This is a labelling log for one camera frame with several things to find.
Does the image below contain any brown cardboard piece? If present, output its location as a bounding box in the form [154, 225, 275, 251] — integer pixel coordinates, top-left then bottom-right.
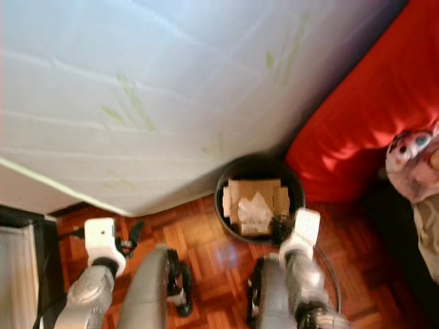
[223, 178, 291, 236]

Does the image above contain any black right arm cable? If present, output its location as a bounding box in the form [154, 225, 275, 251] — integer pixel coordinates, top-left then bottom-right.
[316, 243, 345, 302]

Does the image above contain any white leaf print bed cover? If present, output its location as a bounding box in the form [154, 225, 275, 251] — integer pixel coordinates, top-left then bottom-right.
[0, 0, 409, 219]

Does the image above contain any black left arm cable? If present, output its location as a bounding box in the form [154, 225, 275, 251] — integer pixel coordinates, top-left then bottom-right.
[41, 226, 88, 329]

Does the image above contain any grey right robot leg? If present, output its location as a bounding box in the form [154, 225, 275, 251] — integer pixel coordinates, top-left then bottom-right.
[246, 254, 299, 329]

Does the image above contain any red sofa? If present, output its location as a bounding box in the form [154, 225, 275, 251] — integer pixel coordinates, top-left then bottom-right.
[285, 0, 439, 205]

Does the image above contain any black round waste bin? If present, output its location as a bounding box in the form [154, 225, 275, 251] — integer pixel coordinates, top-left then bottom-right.
[214, 154, 306, 244]

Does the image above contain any grey left robot leg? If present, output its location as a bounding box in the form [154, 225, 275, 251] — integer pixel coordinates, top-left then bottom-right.
[120, 243, 193, 329]

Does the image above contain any pink cartoon print blanket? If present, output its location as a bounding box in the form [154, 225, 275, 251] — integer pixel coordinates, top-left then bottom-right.
[384, 125, 439, 283]

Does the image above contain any black framed white panel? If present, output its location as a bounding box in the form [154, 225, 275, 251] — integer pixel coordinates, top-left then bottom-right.
[0, 206, 62, 329]

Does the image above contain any grey robot leg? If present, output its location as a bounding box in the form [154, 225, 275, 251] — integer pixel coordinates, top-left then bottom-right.
[120, 243, 193, 329]
[246, 254, 299, 329]

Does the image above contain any beige bed base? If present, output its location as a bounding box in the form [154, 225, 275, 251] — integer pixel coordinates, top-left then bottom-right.
[0, 161, 110, 217]

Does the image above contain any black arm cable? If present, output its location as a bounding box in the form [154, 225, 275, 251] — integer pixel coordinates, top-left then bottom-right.
[41, 226, 88, 329]
[316, 243, 345, 302]

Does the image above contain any white crumpled paper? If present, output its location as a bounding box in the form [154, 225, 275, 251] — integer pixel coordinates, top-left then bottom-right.
[237, 192, 275, 230]

